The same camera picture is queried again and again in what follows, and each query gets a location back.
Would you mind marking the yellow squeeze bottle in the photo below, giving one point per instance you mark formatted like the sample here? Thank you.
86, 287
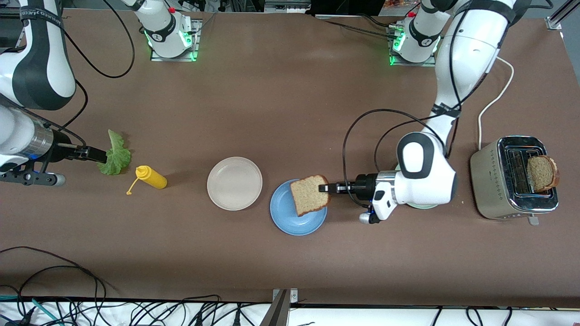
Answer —
154, 179

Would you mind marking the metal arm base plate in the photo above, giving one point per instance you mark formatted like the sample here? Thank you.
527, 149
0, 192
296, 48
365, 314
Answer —
197, 40
410, 64

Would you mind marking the blue round plate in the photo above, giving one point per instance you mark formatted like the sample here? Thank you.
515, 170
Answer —
294, 225

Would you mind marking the beige round plate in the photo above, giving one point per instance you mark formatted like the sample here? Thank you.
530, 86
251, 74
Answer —
234, 183

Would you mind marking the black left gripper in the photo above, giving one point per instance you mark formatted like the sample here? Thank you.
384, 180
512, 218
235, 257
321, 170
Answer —
364, 184

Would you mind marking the green lettuce leaf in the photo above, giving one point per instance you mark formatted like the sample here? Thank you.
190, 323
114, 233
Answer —
117, 156

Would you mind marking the aluminium frame profile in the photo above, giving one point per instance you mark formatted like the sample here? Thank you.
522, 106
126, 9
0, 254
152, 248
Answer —
556, 21

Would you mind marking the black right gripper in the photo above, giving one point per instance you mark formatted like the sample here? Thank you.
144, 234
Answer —
62, 151

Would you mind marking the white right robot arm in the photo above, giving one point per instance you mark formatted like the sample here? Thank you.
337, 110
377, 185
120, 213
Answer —
38, 59

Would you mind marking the green round plate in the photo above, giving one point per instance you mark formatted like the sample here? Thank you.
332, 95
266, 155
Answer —
423, 207

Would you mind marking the brown bread slice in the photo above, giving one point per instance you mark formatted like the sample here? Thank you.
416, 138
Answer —
308, 197
541, 174

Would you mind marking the beige chrome toaster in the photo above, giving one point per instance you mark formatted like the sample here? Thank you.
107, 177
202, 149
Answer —
491, 181

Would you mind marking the grey metal table bracket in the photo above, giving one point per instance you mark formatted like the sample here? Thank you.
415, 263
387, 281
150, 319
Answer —
278, 312

